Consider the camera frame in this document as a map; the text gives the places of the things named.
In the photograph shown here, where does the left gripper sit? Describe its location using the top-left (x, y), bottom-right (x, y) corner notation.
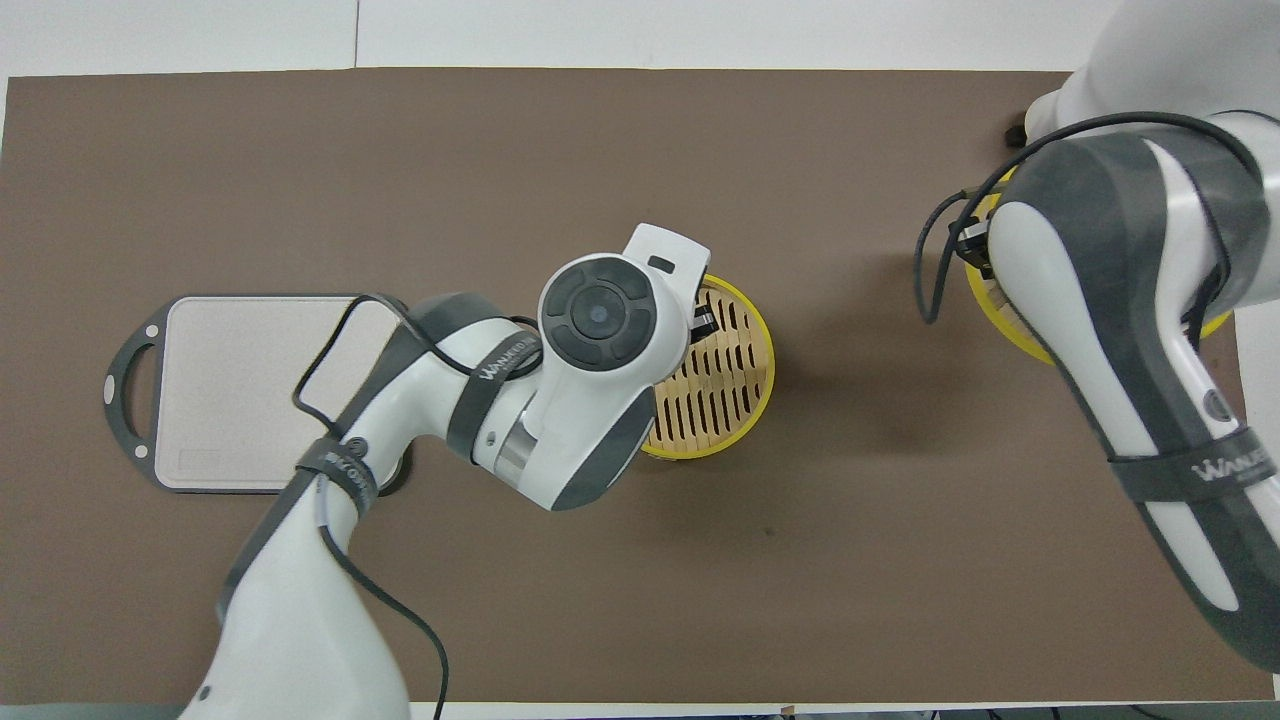
top-left (618, 222), bottom-right (718, 340)

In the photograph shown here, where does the white cutting board grey frame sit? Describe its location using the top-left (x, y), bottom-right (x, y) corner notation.
top-left (103, 293), bottom-right (413, 496)

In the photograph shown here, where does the black velcro strap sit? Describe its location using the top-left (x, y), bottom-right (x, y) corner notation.
top-left (445, 335), bottom-right (546, 463)
top-left (296, 438), bottom-right (381, 513)
top-left (1105, 428), bottom-right (1280, 503)

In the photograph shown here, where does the yellow bamboo steamer basket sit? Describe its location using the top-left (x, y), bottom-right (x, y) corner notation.
top-left (640, 272), bottom-right (777, 462)

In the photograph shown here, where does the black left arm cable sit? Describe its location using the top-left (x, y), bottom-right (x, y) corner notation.
top-left (292, 292), bottom-right (546, 720)

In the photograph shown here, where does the brown table mat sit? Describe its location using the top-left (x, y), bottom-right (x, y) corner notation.
top-left (0, 66), bottom-right (1276, 707)

